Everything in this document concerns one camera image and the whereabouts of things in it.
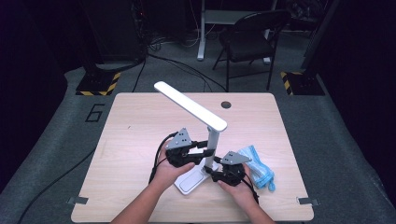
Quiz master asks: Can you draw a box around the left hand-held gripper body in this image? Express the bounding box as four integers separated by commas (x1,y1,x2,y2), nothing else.
164,127,204,169

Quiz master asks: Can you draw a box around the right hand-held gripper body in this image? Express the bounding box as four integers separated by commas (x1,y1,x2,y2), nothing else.
210,150,253,188

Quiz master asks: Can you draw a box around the blue striped cloth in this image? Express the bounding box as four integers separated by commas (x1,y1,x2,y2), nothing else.
237,145,276,192

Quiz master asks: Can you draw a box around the white desk lamp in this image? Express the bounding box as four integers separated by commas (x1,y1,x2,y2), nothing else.
153,80,229,196

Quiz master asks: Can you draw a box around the person's left hand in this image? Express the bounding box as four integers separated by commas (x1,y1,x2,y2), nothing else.
151,148,205,191

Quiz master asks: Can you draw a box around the person's right hand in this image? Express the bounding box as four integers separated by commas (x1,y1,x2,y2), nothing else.
217,163,260,210

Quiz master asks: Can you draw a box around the striped black stand base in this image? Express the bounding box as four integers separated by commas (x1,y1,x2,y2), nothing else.
279,71,326,96
75,63,122,97

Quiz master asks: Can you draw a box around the black folding chair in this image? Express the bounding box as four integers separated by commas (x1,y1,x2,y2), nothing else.
212,8,292,93

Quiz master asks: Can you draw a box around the dark equipment rack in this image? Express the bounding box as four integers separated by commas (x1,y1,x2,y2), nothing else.
82,0,148,63

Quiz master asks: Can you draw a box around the grey metal stand pole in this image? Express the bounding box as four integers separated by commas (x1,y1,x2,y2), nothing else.
300,0,342,71

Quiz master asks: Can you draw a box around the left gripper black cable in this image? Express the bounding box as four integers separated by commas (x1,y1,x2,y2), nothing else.
148,132,179,185

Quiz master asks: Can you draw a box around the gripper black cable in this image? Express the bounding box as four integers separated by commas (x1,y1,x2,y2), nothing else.
242,175,261,205
148,132,179,185

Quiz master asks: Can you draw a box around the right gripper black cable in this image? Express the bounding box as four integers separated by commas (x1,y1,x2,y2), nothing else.
242,175,261,205

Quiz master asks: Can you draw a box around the black floor cable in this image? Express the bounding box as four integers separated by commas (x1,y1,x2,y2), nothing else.
147,53,228,93
17,148,96,224
132,57,148,93

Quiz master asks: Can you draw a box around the grey table bracket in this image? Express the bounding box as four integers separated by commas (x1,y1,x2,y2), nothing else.
66,195,90,206
295,196,320,207

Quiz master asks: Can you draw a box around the tangle of floor cables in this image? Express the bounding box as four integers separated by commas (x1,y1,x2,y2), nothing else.
148,29,202,52

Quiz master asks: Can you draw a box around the white metal desk frame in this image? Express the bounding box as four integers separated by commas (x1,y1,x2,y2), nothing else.
196,0,278,65

